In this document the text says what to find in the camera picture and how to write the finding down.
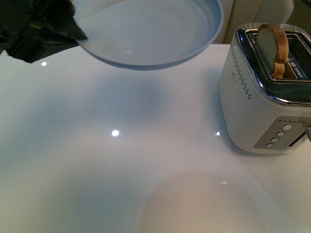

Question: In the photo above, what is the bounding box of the beige chair right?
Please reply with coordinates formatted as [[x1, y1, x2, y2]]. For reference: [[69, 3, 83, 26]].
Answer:
[[255, 0, 294, 24]]

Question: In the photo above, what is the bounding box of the white chrome two-slot toaster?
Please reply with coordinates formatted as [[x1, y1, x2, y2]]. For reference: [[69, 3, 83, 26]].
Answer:
[[218, 23, 311, 154]]

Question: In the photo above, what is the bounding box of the white round plate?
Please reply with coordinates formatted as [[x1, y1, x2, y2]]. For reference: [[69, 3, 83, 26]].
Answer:
[[73, 0, 224, 70]]

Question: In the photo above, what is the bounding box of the toasted bread slice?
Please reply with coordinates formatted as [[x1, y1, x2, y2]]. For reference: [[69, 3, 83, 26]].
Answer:
[[256, 23, 289, 79]]

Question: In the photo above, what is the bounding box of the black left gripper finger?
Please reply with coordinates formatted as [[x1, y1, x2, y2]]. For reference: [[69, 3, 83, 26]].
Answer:
[[0, 0, 87, 63]]

